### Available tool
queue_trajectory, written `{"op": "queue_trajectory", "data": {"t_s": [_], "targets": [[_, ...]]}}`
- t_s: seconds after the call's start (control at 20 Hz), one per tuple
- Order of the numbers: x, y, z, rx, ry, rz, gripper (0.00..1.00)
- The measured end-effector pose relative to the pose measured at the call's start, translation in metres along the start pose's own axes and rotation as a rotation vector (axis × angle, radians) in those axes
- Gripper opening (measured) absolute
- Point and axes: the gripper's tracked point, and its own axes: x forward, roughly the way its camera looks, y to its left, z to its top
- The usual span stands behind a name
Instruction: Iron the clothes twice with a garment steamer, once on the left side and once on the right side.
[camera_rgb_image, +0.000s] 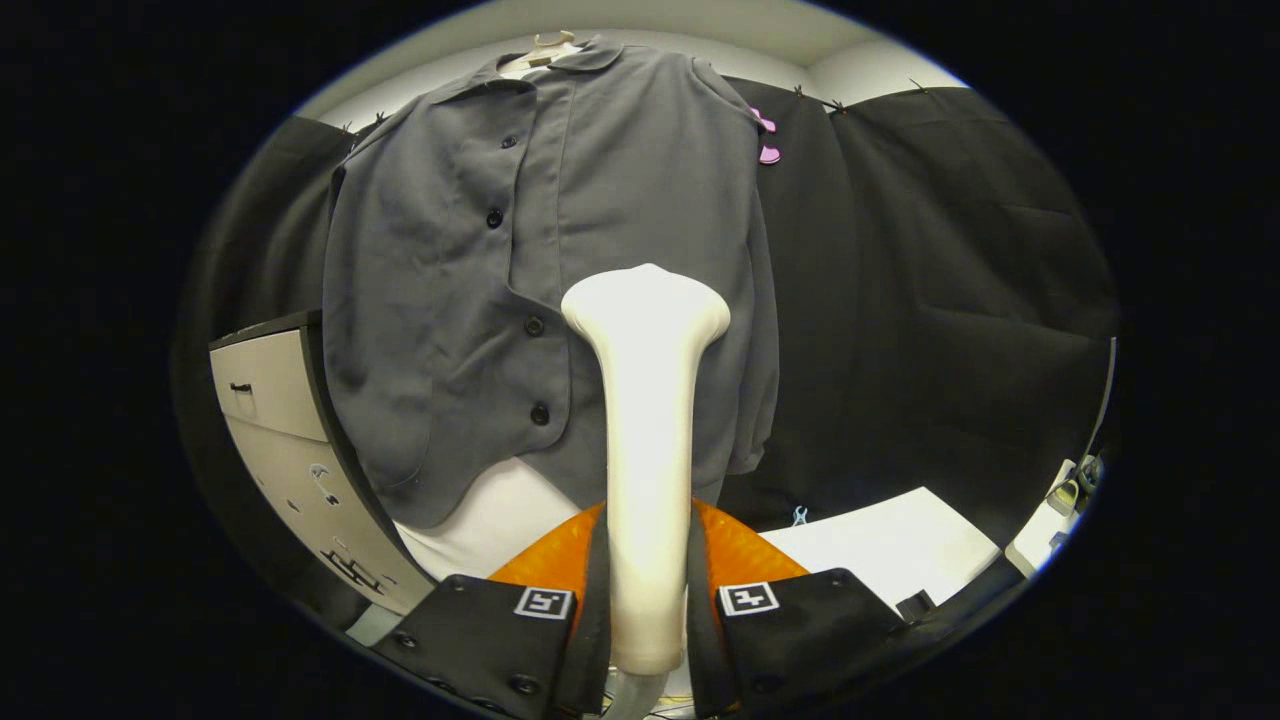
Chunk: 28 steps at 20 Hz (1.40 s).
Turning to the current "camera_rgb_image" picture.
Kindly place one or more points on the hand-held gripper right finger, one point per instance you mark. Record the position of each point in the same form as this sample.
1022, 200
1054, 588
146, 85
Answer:
810, 640

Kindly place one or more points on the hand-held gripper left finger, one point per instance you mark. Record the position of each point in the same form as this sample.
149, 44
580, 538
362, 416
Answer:
480, 640

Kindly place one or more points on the white garment steamer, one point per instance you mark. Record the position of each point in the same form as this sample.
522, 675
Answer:
648, 450

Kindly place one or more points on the grey button-up shirt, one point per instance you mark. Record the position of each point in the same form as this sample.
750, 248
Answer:
440, 300

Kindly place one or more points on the white dress form mannequin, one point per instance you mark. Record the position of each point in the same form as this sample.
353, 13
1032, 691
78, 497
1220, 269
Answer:
490, 520

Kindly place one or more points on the white table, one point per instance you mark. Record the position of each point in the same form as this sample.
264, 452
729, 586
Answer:
890, 545

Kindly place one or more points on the grey cabinet with black top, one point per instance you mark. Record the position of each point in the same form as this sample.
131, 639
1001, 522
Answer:
290, 440

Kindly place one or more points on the black backdrop cloth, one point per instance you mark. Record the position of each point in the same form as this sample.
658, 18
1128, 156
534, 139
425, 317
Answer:
940, 300

